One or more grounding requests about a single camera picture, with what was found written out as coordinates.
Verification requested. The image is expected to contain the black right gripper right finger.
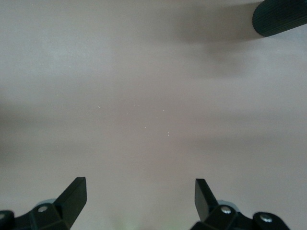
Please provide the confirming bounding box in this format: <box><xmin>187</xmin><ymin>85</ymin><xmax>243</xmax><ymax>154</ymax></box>
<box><xmin>189</xmin><ymin>178</ymin><xmax>291</xmax><ymax>230</ymax></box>

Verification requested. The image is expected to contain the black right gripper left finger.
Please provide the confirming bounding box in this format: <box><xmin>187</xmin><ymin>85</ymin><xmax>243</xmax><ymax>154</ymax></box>
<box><xmin>0</xmin><ymin>177</ymin><xmax>87</xmax><ymax>230</ymax></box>

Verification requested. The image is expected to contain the brown table cover sheet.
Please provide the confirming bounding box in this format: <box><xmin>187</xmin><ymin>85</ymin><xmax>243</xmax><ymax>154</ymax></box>
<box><xmin>0</xmin><ymin>0</ymin><xmax>307</xmax><ymax>230</ymax></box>

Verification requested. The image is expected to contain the black ribbed foam tube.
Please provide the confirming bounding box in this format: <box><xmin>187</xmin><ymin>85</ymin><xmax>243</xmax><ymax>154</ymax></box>
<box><xmin>252</xmin><ymin>0</ymin><xmax>307</xmax><ymax>37</ymax></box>

